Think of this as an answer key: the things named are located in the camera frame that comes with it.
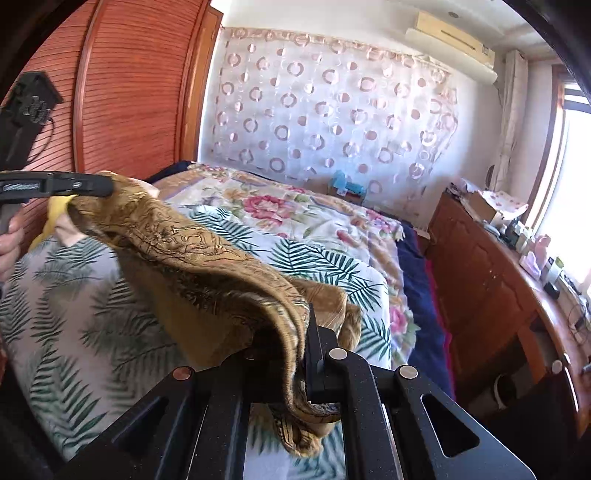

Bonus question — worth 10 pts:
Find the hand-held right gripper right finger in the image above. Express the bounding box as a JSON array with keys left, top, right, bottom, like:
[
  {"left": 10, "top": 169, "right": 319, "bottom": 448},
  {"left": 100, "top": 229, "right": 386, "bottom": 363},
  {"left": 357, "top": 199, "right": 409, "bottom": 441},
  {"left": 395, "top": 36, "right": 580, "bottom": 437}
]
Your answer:
[{"left": 302, "top": 304, "right": 539, "bottom": 480}]

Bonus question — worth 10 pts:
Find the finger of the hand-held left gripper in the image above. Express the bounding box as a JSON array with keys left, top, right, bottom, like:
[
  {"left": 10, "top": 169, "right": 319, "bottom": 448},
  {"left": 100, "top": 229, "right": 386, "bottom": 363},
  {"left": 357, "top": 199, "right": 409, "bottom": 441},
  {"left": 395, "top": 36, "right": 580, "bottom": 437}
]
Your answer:
[{"left": 0, "top": 171, "right": 115, "bottom": 204}]

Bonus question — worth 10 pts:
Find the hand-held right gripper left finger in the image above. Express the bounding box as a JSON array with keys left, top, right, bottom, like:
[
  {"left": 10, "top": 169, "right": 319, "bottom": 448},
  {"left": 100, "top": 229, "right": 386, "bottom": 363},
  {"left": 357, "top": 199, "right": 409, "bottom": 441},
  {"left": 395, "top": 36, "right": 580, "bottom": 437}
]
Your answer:
[{"left": 60, "top": 348, "right": 286, "bottom": 480}]

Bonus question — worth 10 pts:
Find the golden patterned garment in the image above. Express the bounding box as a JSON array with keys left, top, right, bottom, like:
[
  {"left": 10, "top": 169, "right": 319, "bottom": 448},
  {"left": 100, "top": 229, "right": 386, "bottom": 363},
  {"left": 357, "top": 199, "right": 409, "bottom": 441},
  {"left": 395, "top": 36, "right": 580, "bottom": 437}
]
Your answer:
[{"left": 67, "top": 172, "right": 363, "bottom": 459}]

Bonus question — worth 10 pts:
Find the person's left hand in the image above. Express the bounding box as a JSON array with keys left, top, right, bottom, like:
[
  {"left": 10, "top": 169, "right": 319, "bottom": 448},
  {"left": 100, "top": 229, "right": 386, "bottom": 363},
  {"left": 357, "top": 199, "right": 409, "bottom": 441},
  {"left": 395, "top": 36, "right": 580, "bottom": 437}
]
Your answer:
[{"left": 0, "top": 217, "right": 24, "bottom": 282}]

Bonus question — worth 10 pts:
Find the yellow plush toy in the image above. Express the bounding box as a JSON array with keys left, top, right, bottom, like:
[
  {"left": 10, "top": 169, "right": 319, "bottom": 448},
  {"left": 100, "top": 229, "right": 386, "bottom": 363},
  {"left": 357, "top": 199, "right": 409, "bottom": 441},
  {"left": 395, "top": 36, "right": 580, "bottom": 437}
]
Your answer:
[{"left": 28, "top": 196, "right": 75, "bottom": 252}]

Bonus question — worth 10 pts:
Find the wooden wardrobe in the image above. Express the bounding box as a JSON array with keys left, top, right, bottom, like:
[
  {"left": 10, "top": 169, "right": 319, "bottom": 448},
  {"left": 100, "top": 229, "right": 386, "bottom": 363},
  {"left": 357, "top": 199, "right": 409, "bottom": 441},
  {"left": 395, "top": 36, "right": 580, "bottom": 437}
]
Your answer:
[{"left": 0, "top": 0, "right": 225, "bottom": 250}]

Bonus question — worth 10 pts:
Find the palm leaf bed sheet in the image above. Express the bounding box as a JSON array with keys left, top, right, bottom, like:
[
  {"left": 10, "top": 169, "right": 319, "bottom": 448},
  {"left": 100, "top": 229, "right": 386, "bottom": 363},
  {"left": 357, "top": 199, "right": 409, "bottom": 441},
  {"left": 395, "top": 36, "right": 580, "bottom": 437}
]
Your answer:
[{"left": 0, "top": 203, "right": 393, "bottom": 480}]

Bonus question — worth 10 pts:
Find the floral quilt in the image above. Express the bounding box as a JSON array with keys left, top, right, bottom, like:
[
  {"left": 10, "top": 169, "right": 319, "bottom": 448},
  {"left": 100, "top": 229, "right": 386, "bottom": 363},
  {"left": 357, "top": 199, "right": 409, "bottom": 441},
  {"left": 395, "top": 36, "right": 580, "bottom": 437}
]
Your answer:
[{"left": 157, "top": 161, "right": 421, "bottom": 370}]

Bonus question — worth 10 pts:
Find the white round floor device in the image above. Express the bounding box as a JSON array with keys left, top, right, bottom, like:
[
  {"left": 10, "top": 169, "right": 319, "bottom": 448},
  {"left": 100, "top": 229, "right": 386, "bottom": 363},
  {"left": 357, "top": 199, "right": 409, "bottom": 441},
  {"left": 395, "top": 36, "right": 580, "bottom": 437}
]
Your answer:
[{"left": 490, "top": 373, "right": 517, "bottom": 409}]

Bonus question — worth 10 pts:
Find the wooden cabinet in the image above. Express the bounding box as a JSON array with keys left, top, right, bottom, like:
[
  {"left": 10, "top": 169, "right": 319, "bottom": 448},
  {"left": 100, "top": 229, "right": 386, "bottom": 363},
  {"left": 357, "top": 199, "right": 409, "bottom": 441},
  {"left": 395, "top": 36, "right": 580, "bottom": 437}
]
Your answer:
[{"left": 425, "top": 191, "right": 591, "bottom": 425}]

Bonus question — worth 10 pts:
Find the blue toy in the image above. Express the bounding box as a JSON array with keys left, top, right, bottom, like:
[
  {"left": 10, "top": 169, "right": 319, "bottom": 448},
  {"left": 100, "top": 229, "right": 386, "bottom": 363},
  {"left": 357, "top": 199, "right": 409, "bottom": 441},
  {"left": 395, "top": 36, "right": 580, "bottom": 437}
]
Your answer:
[{"left": 328, "top": 170, "right": 368, "bottom": 201}]

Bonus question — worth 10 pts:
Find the cardboard box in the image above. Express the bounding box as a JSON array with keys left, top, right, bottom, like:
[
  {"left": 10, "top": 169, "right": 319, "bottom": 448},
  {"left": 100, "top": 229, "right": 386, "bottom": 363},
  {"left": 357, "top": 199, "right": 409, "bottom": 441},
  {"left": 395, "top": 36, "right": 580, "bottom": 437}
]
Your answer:
[{"left": 464, "top": 187, "right": 529, "bottom": 227}]

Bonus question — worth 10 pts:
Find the dark rounded object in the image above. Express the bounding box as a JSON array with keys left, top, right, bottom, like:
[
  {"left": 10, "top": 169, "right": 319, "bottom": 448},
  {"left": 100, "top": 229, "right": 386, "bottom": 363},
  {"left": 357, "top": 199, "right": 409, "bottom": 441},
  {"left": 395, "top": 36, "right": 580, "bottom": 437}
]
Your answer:
[{"left": 489, "top": 360, "right": 580, "bottom": 480}]

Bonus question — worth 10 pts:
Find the pink bottle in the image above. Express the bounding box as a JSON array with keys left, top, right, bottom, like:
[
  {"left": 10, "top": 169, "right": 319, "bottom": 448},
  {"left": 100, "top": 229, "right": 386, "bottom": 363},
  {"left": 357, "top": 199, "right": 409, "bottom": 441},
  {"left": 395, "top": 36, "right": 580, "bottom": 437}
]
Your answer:
[{"left": 519, "top": 234, "right": 552, "bottom": 280}]

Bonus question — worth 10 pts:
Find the circle patterned sheer curtain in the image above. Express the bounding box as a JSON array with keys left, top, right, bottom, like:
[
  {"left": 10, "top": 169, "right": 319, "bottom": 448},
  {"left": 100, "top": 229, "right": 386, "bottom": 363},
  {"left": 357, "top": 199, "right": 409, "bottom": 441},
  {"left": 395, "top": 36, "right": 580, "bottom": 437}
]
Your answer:
[{"left": 205, "top": 25, "right": 460, "bottom": 217}]

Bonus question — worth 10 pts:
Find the window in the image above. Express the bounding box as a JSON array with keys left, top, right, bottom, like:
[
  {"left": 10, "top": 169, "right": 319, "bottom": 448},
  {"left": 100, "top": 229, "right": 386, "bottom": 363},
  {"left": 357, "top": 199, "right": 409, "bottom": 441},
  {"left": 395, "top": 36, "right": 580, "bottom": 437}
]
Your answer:
[{"left": 526, "top": 65, "right": 591, "bottom": 296}]

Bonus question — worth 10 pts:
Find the patterned window curtain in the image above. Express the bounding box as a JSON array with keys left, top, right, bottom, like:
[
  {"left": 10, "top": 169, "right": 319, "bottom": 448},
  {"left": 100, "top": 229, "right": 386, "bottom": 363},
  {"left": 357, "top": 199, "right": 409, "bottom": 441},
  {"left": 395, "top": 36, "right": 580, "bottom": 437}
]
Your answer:
[{"left": 499, "top": 48, "right": 529, "bottom": 195}]

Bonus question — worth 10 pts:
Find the white air conditioner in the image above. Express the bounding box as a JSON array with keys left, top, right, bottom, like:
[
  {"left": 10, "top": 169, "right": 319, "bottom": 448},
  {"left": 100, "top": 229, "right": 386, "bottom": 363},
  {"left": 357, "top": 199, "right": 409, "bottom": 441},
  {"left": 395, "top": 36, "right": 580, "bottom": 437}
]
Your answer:
[{"left": 405, "top": 10, "right": 499, "bottom": 85}]

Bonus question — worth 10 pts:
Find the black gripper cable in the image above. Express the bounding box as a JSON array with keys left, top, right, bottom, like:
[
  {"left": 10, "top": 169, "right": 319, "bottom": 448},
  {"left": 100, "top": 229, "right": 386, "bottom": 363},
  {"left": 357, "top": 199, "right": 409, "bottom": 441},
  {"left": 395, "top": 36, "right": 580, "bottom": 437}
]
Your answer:
[{"left": 25, "top": 115, "right": 55, "bottom": 162}]

